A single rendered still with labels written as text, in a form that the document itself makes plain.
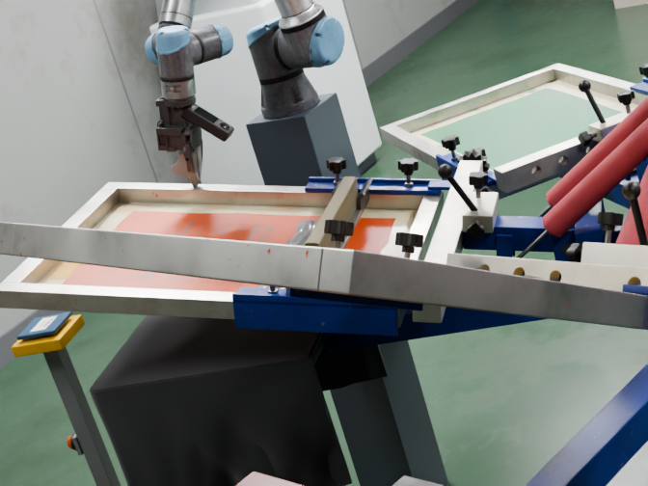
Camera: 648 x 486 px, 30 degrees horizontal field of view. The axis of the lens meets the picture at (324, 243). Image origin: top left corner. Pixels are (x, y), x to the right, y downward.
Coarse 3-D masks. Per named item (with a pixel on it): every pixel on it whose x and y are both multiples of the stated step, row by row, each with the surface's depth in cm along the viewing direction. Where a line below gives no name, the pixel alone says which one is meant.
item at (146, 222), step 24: (144, 216) 271; (168, 216) 270; (192, 216) 269; (216, 216) 268; (240, 216) 267; (264, 216) 266; (288, 216) 265; (312, 216) 265; (360, 240) 251; (384, 240) 250
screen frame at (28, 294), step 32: (128, 192) 278; (160, 192) 277; (192, 192) 275; (224, 192) 273; (256, 192) 271; (288, 192) 269; (320, 192) 268; (64, 224) 260; (96, 224) 268; (416, 224) 248; (416, 256) 233; (0, 288) 231; (32, 288) 230; (64, 288) 229; (96, 288) 229; (128, 288) 228
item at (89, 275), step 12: (84, 264) 248; (72, 276) 243; (84, 276) 243; (96, 276) 242; (108, 276) 242; (120, 276) 242; (156, 288) 235; (168, 288) 235; (180, 288) 235; (192, 288) 234; (204, 288) 234; (216, 288) 234; (228, 288) 233
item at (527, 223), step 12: (504, 216) 236; (516, 216) 235; (504, 228) 231; (516, 228) 230; (528, 228) 230; (540, 228) 229; (468, 240) 234; (480, 240) 233; (492, 240) 232; (516, 240) 231; (528, 240) 231; (552, 252) 231
